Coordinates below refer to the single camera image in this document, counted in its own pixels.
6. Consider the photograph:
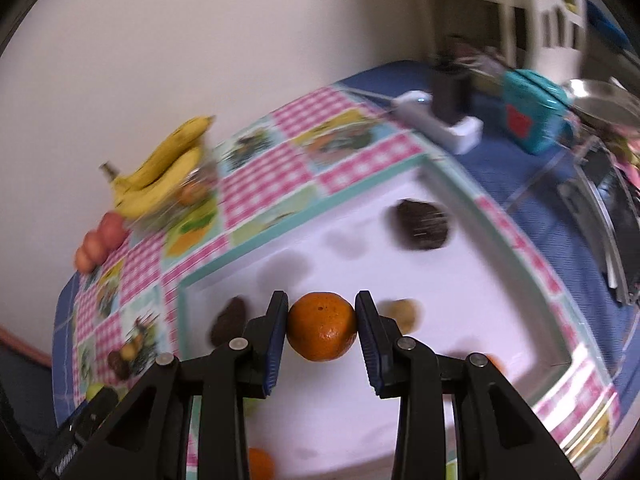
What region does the metal bowl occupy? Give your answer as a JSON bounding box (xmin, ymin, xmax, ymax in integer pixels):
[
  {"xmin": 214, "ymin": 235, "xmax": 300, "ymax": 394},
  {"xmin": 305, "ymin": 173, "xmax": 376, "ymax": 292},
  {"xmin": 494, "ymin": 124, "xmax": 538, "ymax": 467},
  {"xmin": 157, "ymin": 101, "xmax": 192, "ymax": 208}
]
[{"xmin": 562, "ymin": 77, "xmax": 640, "ymax": 126}]

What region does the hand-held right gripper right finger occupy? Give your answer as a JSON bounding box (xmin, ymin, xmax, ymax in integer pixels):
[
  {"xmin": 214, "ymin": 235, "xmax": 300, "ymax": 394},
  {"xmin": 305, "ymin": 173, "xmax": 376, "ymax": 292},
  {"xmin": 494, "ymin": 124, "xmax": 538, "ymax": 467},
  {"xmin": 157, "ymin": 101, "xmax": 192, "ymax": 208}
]
[{"xmin": 354, "ymin": 290, "xmax": 583, "ymax": 480}]

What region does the black box-shaped device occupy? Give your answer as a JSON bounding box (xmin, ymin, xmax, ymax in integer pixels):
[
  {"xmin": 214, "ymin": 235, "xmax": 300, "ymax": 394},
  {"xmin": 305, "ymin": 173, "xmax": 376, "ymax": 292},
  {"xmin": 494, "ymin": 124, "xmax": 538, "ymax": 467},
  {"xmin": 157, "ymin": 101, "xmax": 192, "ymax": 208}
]
[{"xmin": 432, "ymin": 67, "xmax": 471, "ymax": 126}]

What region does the yellow banana bunch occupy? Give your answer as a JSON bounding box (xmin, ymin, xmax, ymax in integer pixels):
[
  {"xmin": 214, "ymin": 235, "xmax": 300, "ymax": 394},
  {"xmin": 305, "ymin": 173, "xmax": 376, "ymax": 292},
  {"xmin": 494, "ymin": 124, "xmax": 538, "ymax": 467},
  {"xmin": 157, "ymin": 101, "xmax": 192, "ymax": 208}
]
[{"xmin": 100, "ymin": 115, "xmax": 216, "ymax": 221}]

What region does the blue object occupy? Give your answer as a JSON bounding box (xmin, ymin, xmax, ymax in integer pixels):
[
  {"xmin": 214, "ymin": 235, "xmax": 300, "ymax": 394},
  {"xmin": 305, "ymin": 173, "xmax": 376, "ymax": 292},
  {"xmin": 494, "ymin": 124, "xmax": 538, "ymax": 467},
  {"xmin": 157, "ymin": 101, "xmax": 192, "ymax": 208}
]
[{"xmin": 585, "ymin": 0, "xmax": 631, "ymax": 46}]

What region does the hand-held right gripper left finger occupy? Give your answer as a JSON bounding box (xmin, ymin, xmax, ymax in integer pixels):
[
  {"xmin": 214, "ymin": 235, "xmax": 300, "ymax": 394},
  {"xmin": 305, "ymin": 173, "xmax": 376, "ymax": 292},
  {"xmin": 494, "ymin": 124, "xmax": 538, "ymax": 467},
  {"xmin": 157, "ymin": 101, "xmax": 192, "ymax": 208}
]
[{"xmin": 75, "ymin": 290, "xmax": 290, "ymax": 480}]

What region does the teal box with red label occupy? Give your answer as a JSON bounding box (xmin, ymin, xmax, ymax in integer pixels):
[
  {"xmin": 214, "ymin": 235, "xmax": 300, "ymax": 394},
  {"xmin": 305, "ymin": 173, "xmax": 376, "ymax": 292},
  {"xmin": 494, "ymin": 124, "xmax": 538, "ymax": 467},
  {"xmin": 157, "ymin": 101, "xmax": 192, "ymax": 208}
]
[{"xmin": 500, "ymin": 67, "xmax": 573, "ymax": 155}]

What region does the metal rack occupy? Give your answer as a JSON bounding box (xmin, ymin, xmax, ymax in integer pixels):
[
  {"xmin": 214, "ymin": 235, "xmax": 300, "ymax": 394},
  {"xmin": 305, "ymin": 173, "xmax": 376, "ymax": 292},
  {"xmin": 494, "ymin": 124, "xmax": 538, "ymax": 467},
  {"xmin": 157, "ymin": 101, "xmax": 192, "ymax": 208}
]
[{"xmin": 555, "ymin": 150, "xmax": 640, "ymax": 306}]

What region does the pink checkered fruit-print tablecloth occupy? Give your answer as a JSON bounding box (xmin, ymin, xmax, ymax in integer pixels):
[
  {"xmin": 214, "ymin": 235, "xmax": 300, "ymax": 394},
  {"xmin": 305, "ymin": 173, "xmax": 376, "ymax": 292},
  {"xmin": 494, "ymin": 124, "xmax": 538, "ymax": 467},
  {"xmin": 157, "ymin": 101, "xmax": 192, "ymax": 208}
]
[{"xmin": 70, "ymin": 85, "xmax": 623, "ymax": 480}]

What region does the white power strip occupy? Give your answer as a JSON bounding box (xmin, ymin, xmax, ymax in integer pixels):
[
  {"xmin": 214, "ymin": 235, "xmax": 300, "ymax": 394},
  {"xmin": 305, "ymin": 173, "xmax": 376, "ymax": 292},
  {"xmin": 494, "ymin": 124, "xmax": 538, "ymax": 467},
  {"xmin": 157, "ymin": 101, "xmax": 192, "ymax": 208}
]
[{"xmin": 392, "ymin": 91, "xmax": 483, "ymax": 155}]

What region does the dark brown wrinkled fruit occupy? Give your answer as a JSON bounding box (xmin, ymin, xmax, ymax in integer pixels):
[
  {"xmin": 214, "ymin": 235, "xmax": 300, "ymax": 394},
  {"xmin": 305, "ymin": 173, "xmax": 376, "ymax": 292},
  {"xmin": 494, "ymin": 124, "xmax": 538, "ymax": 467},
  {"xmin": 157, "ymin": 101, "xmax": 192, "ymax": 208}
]
[
  {"xmin": 107, "ymin": 349, "xmax": 132, "ymax": 380},
  {"xmin": 395, "ymin": 199, "xmax": 451, "ymax": 251}
]

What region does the white shelf unit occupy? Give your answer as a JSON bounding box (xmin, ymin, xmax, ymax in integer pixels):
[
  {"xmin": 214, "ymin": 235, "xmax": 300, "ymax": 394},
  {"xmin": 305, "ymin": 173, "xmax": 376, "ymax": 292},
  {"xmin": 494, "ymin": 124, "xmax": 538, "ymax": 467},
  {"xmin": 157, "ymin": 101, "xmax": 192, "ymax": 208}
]
[{"xmin": 500, "ymin": 0, "xmax": 588, "ymax": 68}]

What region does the clear plastic container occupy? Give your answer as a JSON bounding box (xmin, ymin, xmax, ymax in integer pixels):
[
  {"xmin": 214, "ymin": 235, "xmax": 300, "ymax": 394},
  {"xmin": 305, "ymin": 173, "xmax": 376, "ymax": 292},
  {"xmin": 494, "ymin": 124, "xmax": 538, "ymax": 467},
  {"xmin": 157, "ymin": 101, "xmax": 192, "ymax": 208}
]
[{"xmin": 135, "ymin": 160, "xmax": 221, "ymax": 231}]

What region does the deep red apple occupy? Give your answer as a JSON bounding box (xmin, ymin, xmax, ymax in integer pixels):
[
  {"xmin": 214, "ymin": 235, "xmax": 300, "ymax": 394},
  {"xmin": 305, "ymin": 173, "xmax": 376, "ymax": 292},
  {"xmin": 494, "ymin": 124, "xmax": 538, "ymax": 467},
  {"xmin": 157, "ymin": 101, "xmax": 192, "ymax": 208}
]
[{"xmin": 97, "ymin": 211, "xmax": 128, "ymax": 256}]

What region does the small orange mandarin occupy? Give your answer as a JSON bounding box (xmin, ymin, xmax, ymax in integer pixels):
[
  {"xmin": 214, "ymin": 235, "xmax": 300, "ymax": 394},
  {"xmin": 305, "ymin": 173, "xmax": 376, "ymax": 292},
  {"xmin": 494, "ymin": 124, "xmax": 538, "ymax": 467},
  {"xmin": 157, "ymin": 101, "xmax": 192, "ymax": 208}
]
[{"xmin": 247, "ymin": 447, "xmax": 276, "ymax": 480}]

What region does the pale red apple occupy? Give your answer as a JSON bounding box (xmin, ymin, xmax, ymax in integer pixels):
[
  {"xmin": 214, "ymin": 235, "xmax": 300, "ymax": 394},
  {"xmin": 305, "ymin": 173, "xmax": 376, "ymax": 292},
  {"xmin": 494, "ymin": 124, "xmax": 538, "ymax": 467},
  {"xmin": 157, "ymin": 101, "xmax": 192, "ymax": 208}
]
[
  {"xmin": 74, "ymin": 247, "xmax": 96, "ymax": 275},
  {"xmin": 82, "ymin": 230, "xmax": 108, "ymax": 266}
]

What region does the white tray with teal rim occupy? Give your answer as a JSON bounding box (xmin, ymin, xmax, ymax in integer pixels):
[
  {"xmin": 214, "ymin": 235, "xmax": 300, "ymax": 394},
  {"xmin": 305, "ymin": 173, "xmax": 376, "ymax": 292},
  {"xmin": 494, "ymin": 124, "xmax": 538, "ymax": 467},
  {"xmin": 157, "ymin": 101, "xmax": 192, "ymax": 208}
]
[{"xmin": 177, "ymin": 152, "xmax": 576, "ymax": 480}]

